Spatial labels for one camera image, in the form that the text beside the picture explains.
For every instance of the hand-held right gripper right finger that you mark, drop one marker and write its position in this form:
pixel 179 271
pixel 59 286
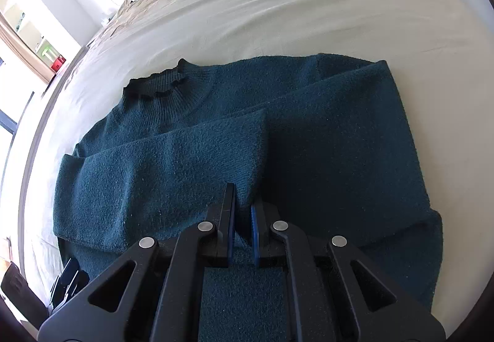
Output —
pixel 255 245

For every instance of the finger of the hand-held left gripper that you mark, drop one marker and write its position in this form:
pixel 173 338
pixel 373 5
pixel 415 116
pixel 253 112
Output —
pixel 67 274
pixel 79 286

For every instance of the window with dark frame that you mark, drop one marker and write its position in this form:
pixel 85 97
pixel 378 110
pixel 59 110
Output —
pixel 9 114

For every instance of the bed with beige sheet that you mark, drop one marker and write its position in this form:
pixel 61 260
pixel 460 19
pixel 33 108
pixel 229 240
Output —
pixel 270 18

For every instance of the red box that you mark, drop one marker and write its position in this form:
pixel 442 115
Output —
pixel 58 64

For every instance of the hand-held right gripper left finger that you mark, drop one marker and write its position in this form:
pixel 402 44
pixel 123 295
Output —
pixel 231 245

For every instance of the dark teal knit sweater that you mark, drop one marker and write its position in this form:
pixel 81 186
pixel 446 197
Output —
pixel 308 133

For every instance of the white wall shelf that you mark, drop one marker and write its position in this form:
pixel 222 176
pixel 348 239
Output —
pixel 23 18

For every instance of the green plastic stool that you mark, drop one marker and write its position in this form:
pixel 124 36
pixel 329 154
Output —
pixel 47 52

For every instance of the beige curtain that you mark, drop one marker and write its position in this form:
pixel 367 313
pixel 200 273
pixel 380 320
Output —
pixel 23 52

